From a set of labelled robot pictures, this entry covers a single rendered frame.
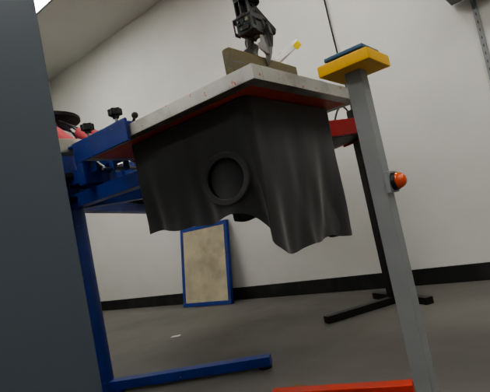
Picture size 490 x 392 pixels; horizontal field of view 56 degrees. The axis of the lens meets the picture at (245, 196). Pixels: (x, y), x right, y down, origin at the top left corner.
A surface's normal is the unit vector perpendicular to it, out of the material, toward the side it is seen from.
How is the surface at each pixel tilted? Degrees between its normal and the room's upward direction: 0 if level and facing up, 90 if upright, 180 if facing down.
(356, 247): 90
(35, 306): 90
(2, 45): 90
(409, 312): 90
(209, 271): 79
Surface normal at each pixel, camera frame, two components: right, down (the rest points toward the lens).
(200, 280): -0.65, -0.12
